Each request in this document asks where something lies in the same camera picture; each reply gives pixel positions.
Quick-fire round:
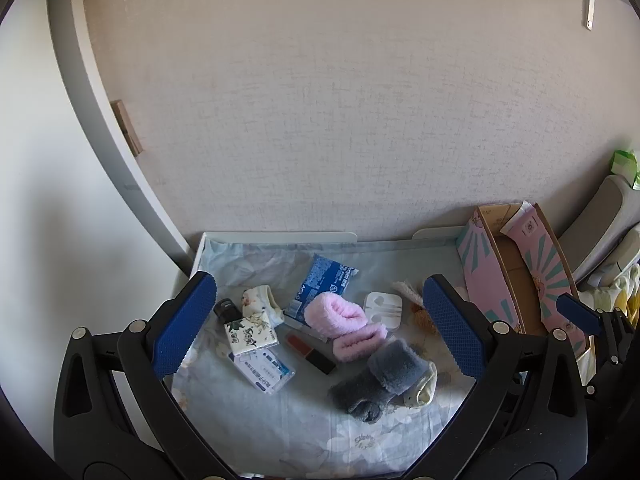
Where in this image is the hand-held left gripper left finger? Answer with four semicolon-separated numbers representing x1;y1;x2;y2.
52;271;236;480

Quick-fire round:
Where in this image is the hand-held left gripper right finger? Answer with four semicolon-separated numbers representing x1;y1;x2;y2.
405;274;589;480

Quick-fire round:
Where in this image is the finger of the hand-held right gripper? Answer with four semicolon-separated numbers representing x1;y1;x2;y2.
556;294;604;337

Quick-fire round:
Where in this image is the orange and white plush toy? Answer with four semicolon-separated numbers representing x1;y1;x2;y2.
391;280;443;337

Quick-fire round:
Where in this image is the cardboard box with pink print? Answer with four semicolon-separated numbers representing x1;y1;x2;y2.
455;201;597;372

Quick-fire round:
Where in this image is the floral white sock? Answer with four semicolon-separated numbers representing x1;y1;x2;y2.
241;286;284;329

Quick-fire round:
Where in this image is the grey fluffy sock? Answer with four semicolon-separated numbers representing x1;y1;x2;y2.
328;338;439;424

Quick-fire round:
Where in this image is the clear box with blue label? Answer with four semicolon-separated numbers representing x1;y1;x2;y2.
228;347;296;396

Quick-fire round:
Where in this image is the yellow green floral bedding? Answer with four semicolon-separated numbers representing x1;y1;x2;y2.
580;264;640;322

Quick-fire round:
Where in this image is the small white cushion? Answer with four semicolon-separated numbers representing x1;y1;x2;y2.
585;225;640;288

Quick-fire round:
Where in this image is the floral tissue packet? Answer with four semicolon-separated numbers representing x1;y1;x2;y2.
223;311;279;359

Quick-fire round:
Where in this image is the white earphone case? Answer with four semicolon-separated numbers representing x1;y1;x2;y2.
363;291;404;331

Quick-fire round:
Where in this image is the large grey cushion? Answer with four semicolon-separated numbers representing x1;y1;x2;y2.
556;174;640;281

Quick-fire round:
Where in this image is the red and black lipstick case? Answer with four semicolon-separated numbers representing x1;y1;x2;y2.
286;332;337;376

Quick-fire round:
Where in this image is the blue wet wipes packet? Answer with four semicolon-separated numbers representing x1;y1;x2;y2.
284;254;361;322

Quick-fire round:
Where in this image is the green tissue pack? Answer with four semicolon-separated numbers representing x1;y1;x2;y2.
608;150;640;189

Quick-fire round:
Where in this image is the wooden wall block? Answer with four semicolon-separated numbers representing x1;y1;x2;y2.
110;99;145;156

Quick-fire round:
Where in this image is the grey arched frame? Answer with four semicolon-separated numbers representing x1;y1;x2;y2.
46;0;194;281

